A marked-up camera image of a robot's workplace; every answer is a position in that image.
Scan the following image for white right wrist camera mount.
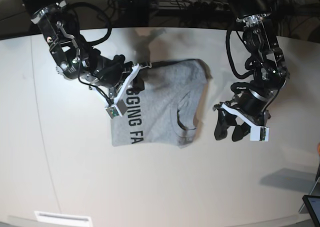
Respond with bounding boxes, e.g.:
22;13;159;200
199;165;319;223
105;62;153;119

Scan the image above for white label on table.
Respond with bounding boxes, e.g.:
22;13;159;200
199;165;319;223
34;211;93;227

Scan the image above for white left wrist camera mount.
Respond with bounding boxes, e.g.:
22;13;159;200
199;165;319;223
213;102;270;142

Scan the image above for black tablet screen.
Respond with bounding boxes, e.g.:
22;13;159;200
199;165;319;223
302;195;320;227

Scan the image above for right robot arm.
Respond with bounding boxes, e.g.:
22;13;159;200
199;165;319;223
21;0;152;101

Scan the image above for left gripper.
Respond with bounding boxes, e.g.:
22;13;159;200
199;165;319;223
214;91;272;142

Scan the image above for white power strip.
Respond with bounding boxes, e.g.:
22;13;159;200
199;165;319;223
156;0;230;11

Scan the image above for grey T-shirt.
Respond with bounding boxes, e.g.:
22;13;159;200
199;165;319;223
110;59;210;148

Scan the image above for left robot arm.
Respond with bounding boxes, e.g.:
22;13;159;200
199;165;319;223
213;0;290;142

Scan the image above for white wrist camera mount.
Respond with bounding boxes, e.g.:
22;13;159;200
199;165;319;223
105;62;153;119
213;102;270;142

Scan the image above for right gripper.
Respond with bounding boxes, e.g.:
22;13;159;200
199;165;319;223
87;59;153;93

